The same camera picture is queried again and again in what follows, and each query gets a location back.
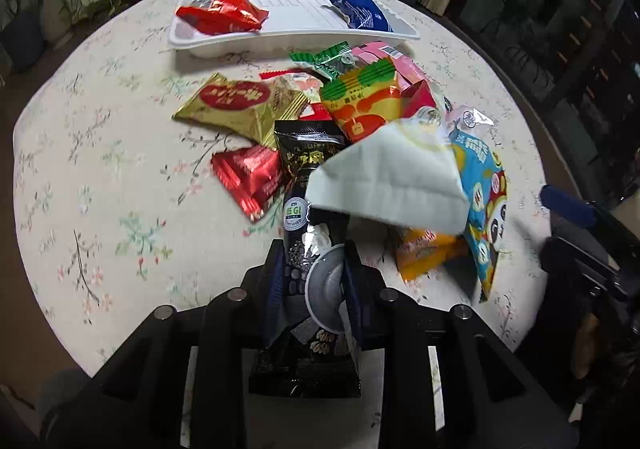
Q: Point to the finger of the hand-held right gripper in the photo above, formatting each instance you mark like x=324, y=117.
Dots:
x=567, y=204
x=575, y=261

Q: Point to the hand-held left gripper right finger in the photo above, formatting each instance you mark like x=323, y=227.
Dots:
x=352, y=301

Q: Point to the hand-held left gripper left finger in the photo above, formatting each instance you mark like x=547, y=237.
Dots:
x=274, y=294

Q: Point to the blue panda snack packet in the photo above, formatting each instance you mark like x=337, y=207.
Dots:
x=485, y=209

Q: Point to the small clear snack packet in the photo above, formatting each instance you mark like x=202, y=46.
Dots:
x=470, y=118

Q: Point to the pale white snack packet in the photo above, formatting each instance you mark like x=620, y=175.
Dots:
x=390, y=174

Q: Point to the black snack packet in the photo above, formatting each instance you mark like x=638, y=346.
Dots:
x=305, y=149

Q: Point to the gold snack packet red oval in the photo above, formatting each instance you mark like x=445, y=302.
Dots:
x=235, y=104

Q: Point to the orange green-striped snack packet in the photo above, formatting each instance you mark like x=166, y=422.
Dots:
x=362, y=96

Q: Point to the plain orange snack packet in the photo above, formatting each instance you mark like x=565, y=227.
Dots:
x=425, y=254

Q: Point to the dark red striped snack packet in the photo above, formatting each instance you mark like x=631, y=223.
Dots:
x=250, y=176

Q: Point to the dark cabinet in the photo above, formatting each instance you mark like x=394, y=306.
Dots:
x=550, y=4

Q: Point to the pink snack packet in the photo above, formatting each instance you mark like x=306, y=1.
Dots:
x=407, y=66

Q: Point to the red and white snack packet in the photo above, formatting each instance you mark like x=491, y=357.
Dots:
x=295, y=80

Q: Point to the floral tablecloth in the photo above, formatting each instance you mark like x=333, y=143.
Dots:
x=100, y=154

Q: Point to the green snack packet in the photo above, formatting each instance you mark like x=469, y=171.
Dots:
x=325, y=58

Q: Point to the bright red snack packet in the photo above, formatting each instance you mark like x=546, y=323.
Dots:
x=220, y=11

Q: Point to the white plant pot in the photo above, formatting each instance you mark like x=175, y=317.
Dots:
x=57, y=16

